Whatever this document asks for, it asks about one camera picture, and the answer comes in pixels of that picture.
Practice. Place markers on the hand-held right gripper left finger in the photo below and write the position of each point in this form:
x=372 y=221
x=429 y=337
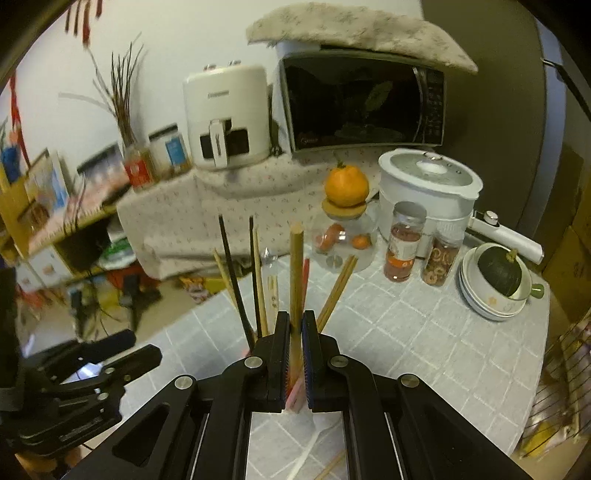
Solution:
x=277 y=369

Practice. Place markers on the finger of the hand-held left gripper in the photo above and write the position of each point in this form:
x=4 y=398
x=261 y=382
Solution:
x=92 y=353
x=134 y=364

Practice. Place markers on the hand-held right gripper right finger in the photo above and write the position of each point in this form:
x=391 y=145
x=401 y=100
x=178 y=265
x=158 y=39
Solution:
x=314 y=369

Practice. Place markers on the wooden chopstick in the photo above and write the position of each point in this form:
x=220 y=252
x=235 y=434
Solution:
x=262 y=295
x=296 y=277
x=330 y=467

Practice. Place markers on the white plastic spoon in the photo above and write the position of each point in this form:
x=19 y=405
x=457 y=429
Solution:
x=310 y=445

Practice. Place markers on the red plastic spoon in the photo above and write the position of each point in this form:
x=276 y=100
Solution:
x=305 y=286

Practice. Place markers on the bundle of wooden chopsticks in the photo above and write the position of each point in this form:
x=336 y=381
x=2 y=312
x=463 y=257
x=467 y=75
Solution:
x=339 y=288

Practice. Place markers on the black chopstick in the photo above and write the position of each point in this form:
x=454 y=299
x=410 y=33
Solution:
x=254 y=277
x=233 y=277

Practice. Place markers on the grey checked tablecloth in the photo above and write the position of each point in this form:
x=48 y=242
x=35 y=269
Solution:
x=415 y=350

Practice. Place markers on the round glass jar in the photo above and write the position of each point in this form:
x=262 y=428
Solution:
x=344 y=261

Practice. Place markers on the small orange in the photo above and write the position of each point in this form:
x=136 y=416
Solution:
x=360 y=241
x=327 y=240

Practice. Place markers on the spice jar with red contents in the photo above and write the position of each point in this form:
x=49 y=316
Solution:
x=401 y=258

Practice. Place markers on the cork jar lid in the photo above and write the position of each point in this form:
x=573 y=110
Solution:
x=344 y=211

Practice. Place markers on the jar of dried fruit rings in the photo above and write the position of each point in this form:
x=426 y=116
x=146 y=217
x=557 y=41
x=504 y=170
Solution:
x=438 y=267

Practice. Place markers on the floral cabinet cloth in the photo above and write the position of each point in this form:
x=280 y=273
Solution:
x=231 y=207

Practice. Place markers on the white floral ceramic bowl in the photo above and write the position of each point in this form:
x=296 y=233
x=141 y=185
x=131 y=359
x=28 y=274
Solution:
x=480 y=310

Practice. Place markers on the printed flat box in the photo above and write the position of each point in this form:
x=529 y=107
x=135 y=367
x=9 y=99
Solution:
x=99 y=170

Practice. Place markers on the large orange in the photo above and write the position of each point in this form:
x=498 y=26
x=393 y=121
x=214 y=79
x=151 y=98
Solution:
x=346 y=184

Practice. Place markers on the jar with red label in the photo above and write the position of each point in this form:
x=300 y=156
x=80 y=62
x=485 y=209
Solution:
x=138 y=170

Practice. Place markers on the dark green squash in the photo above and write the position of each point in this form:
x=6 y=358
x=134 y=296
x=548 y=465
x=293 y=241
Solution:
x=498 y=272

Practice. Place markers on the glass jar with blue label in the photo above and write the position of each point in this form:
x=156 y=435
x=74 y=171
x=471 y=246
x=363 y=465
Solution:
x=173 y=152

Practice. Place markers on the dried twigs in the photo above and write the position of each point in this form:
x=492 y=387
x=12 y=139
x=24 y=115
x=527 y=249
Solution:
x=122 y=106

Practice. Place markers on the red hanging decoration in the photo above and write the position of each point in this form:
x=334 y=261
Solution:
x=16 y=106
x=85 y=23

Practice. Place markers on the black microwave oven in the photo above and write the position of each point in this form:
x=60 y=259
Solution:
x=360 y=106

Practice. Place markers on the white air fryer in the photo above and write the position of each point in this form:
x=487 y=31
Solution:
x=226 y=106

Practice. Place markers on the large cardboard box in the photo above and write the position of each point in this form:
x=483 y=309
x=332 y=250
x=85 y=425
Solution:
x=570 y=258

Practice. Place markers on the floral microwave cover cloth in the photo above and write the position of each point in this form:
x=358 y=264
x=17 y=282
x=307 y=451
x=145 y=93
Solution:
x=360 y=30

